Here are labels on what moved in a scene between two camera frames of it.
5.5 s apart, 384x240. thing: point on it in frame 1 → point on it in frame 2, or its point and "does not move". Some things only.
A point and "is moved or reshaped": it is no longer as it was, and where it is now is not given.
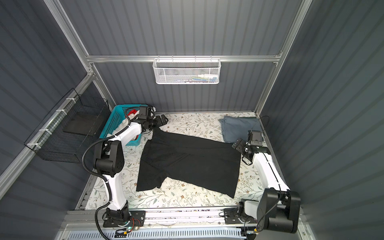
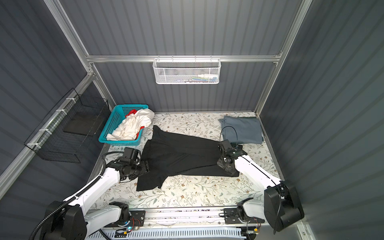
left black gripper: (159, 123) → (145, 168)
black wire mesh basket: (67, 134) does not move
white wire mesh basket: (183, 69) does not move
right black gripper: (241, 145) → (220, 162)
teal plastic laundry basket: (115, 119) does not move
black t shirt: (211, 164) is moved or reshaped
